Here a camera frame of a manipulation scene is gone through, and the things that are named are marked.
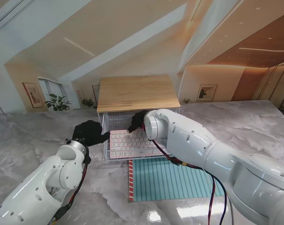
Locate left arm wrist cable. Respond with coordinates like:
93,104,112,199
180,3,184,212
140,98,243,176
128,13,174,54
49,150,91,225

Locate white wire drawer basket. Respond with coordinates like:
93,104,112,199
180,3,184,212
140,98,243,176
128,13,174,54
101,112,180,161

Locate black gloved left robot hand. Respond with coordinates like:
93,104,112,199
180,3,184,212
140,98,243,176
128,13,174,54
72,120,111,148

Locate teal striped mouse pad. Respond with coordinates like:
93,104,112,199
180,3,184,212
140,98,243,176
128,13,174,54
128,157,225,202

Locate arm wrist cable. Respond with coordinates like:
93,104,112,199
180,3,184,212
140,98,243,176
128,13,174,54
49,150,91,225
153,138,234,225

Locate right arm wrist cable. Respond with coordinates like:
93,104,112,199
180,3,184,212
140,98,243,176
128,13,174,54
153,138,234,225

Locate pink and white keyboard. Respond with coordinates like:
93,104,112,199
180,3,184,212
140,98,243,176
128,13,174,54
108,128,171,159

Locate wooden top wire organizer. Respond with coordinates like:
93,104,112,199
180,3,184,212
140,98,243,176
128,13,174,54
96,75,181,150

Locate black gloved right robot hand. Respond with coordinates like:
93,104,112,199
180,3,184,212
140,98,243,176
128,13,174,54
128,110,149,133

